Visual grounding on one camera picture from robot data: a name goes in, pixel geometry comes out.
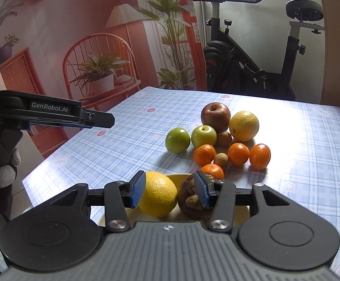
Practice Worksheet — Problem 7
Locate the tangerine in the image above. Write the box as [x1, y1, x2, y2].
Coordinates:
[193, 144, 216, 167]
[249, 143, 271, 170]
[228, 143, 250, 166]
[200, 164, 224, 180]

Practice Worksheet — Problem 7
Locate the purple mangosteen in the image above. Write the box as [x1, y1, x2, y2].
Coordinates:
[177, 173, 213, 221]

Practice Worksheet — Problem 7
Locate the brown kiwi among tangerines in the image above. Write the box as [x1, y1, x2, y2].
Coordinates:
[214, 153, 229, 169]

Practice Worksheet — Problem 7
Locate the yellow orange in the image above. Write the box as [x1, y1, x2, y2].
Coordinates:
[229, 111, 259, 142]
[138, 171, 178, 218]

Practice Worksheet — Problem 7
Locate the brown kiwi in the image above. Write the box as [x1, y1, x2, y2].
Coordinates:
[217, 131, 233, 147]

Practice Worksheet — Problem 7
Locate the green apple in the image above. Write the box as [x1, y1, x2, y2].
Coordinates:
[191, 125, 217, 148]
[165, 128, 191, 154]

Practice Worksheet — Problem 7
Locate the red apple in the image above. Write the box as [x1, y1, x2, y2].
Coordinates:
[200, 102, 231, 134]

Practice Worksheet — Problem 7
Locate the yellow fruit bowl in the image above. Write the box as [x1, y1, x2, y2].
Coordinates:
[97, 173, 251, 229]

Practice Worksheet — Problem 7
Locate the blue plaid tablecloth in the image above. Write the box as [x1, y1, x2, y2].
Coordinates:
[24, 87, 340, 274]

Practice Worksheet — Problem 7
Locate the black exercise bike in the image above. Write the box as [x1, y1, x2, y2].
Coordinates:
[188, 0, 325, 102]

